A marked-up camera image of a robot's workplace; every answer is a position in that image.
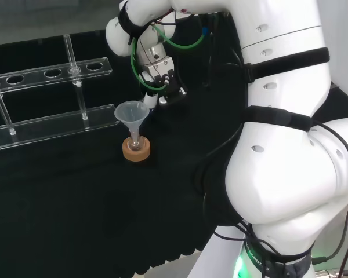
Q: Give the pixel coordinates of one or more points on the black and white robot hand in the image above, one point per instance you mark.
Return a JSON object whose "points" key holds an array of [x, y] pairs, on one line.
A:
{"points": [[162, 72]]}

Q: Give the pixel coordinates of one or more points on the translucent plastic funnel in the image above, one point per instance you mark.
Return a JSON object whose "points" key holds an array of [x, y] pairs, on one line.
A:
{"points": [[132, 111]]}

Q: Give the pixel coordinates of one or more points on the clear acrylic funnel stand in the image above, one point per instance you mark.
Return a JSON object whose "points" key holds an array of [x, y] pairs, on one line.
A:
{"points": [[32, 76]]}

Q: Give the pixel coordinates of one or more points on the grey tape strip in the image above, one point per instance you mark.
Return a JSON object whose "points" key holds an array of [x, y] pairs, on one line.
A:
{"points": [[97, 32], [40, 41]]}

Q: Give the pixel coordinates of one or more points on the small round-bottom glass flask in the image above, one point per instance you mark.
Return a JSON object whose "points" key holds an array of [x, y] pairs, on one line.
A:
{"points": [[134, 144]]}

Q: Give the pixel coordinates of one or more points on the black bench cloth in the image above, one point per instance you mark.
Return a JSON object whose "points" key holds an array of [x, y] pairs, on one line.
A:
{"points": [[75, 202]]}

